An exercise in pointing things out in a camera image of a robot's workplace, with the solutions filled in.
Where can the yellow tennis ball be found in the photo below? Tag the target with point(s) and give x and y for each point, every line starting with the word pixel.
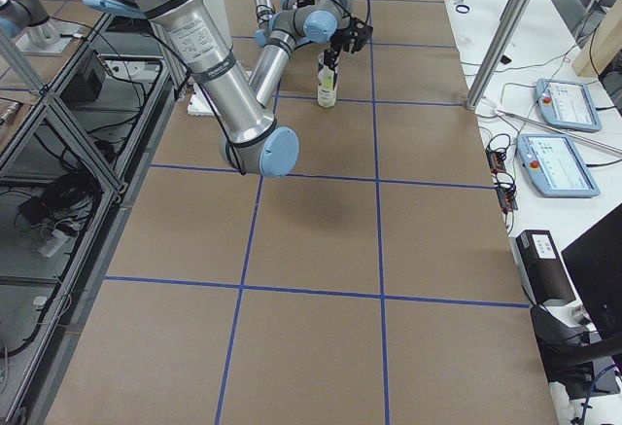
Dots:
pixel 327 79

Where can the clear tennis ball tube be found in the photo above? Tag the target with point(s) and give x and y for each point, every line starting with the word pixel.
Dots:
pixel 325 98

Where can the blue tape line crosswise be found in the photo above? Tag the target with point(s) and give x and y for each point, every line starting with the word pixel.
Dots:
pixel 380 244

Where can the blue teach pendant far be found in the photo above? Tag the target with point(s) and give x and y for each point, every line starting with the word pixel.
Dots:
pixel 567 105

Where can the blue teach pendant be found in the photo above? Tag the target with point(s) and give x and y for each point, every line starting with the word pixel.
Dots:
pixel 567 105
pixel 554 166

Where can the blue teach pendant near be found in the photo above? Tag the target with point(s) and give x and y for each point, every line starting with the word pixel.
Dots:
pixel 554 166

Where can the blue tape line lengthwise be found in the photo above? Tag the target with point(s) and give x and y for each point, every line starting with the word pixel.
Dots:
pixel 313 292

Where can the black mini computer box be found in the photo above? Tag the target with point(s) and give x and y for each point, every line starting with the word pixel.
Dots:
pixel 546 274

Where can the black computer monitor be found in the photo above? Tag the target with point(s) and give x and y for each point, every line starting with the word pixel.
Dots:
pixel 593 262

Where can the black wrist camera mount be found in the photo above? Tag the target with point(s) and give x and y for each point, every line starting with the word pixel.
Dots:
pixel 355 35

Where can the aluminium frame post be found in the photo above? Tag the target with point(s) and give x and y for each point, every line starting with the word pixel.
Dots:
pixel 510 18

